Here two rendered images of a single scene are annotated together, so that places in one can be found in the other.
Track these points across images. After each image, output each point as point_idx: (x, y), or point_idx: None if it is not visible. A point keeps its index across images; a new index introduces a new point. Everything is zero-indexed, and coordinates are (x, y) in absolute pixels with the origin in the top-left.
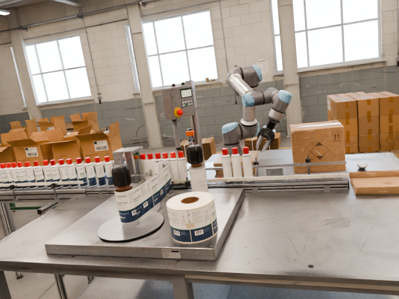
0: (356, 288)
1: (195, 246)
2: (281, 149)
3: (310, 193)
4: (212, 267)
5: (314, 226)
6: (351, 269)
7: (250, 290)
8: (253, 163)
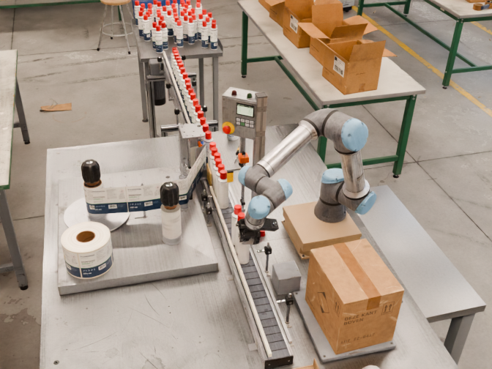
0: None
1: (61, 273)
2: (446, 256)
3: (240, 332)
4: (48, 296)
5: (140, 351)
6: None
7: None
8: (302, 244)
